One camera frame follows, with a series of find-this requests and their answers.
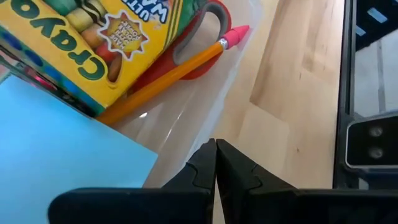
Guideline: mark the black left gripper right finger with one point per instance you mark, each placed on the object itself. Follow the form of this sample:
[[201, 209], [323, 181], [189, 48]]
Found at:
[[280, 205]]

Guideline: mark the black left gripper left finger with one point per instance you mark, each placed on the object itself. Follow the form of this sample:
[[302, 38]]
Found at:
[[155, 205]]

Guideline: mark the clear plastic storage bin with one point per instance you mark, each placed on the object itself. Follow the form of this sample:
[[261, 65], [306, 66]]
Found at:
[[186, 118]]

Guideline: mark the blue sticky notes pad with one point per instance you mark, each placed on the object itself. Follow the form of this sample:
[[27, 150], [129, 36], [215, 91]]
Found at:
[[62, 155]]

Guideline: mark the orange pencil pink eraser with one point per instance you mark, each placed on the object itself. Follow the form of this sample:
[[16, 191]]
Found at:
[[171, 73]]

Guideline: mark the yellow green crayons box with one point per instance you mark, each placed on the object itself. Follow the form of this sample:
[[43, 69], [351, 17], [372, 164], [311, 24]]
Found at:
[[77, 46]]

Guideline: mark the black block with two screws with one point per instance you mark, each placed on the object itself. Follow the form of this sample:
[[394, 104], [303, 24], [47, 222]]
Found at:
[[373, 143]]

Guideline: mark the black aluminium rig frame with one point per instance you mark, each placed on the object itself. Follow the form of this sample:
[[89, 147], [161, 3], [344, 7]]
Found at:
[[343, 77]]

